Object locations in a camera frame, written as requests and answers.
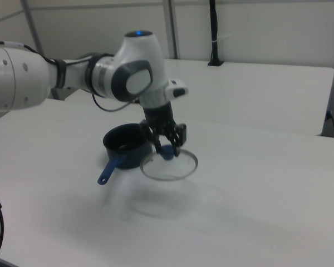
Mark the grey metal partition post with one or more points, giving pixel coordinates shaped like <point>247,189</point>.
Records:
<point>32,25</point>
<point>171,27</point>

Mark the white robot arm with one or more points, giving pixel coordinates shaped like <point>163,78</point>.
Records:
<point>139,53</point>

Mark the glass lid with blue knob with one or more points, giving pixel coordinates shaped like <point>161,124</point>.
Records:
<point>167,155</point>

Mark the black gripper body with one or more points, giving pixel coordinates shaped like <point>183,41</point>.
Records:
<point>158,116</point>

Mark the dark blue saucepan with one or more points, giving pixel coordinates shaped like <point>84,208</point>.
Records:
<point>128,158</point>

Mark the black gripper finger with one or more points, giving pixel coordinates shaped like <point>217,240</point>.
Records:
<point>156,139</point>
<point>181,136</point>

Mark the black camera pole with tie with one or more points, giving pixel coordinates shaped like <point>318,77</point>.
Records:
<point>215,27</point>

